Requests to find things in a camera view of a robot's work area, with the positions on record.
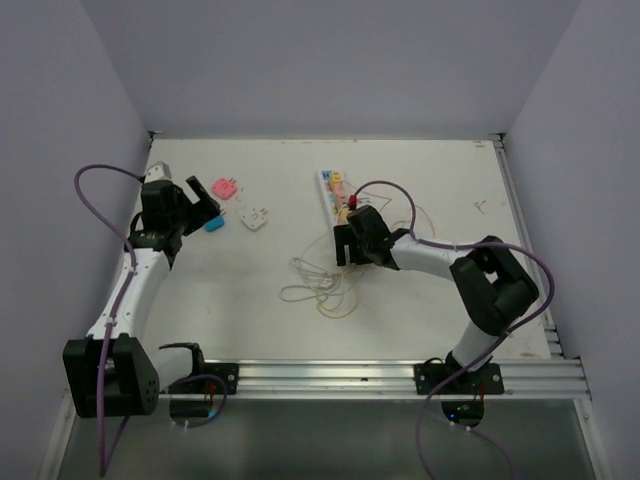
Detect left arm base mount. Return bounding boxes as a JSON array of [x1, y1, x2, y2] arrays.
[[167, 362, 240, 397]]

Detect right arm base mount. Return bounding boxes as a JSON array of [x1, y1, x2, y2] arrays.
[[413, 355, 503, 397]]

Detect pink cube plug far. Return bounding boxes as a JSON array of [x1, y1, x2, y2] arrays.
[[331, 183, 348, 198]]

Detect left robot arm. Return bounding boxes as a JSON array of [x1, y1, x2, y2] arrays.
[[63, 174, 221, 418]]

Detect white power strip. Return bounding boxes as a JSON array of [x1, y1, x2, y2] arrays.
[[316, 169, 351, 235]]

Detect yellow charging cable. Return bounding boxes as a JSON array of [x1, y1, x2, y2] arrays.
[[319, 264, 361, 320]]

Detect blue plug adapter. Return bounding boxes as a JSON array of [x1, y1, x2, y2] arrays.
[[203, 215, 226, 233]]

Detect aluminium front rail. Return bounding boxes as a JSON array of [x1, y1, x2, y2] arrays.
[[62, 355, 591, 400]]

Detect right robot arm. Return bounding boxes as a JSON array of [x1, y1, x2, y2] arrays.
[[333, 205, 539, 393]]

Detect pink plug adapter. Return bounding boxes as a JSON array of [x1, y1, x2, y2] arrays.
[[211, 177, 238, 200]]

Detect white plug adapter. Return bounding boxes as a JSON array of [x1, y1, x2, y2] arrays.
[[238, 205, 268, 232]]

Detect yellow cube plug near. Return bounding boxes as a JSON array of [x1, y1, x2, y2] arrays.
[[336, 207, 349, 225]]

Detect white power strip cord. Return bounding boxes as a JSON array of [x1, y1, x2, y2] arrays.
[[278, 234, 346, 304]]

